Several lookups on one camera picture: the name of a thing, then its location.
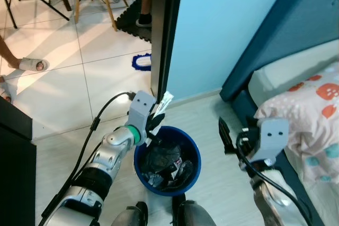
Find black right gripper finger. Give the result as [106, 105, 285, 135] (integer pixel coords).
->
[218, 117, 237, 156]

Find white wrapper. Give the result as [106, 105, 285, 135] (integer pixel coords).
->
[157, 92, 175, 115]

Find pink orange spotted pillow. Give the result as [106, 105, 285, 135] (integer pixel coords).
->
[254, 67, 339, 184]

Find black bin liner bag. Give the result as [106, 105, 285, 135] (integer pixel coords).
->
[140, 137, 195, 189]

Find blue round trash bin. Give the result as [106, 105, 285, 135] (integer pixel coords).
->
[133, 125, 202, 197]

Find dark brown door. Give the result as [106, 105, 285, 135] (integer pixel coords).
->
[150, 0, 185, 101]

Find robot right leg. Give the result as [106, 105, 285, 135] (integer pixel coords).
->
[172, 194, 217, 226]

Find black shoe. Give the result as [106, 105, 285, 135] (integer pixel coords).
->
[135, 14, 153, 29]

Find black foam floor mat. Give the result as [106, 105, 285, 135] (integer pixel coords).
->
[115, 0, 153, 43]

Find white printed slipper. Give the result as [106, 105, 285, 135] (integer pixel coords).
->
[18, 58, 50, 73]
[0, 76, 12, 104]

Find black cabinet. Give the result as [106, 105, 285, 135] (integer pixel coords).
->
[0, 97, 38, 226]

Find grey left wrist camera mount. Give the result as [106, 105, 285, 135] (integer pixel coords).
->
[128, 91, 157, 130]

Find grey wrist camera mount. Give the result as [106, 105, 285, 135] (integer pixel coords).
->
[249, 118, 290, 164]
[128, 91, 157, 130]

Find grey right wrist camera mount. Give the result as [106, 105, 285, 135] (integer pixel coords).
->
[249, 118, 290, 164]

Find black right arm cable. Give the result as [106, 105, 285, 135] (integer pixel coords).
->
[235, 133, 314, 226]

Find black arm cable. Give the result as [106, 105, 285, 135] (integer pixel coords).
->
[235, 133, 314, 226]
[38, 92, 136, 225]

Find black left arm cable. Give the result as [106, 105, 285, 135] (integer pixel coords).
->
[38, 92, 136, 225]

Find teal bed frame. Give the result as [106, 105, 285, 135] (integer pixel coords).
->
[219, 0, 339, 226]

